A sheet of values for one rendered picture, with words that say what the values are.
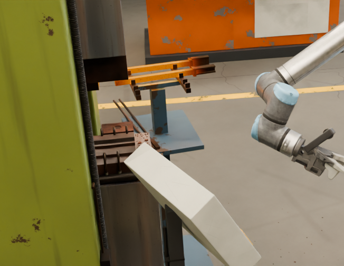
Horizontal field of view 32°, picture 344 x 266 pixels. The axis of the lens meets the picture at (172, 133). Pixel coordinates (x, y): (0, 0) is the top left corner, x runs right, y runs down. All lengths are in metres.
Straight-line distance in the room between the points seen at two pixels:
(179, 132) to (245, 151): 1.49
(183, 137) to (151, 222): 0.64
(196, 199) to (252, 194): 2.24
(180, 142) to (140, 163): 1.01
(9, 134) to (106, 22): 0.44
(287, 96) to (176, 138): 0.72
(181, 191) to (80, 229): 0.43
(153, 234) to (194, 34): 3.77
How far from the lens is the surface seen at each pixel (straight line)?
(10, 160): 1.66
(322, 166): 2.10
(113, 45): 1.79
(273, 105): 2.08
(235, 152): 4.09
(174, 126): 2.73
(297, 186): 3.72
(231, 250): 1.50
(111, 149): 2.07
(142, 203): 2.05
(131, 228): 2.11
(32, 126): 1.60
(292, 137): 2.10
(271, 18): 5.77
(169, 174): 1.50
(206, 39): 5.73
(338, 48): 2.24
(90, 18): 1.77
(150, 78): 2.58
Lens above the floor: 1.94
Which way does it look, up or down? 26 degrees down
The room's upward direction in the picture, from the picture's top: 4 degrees counter-clockwise
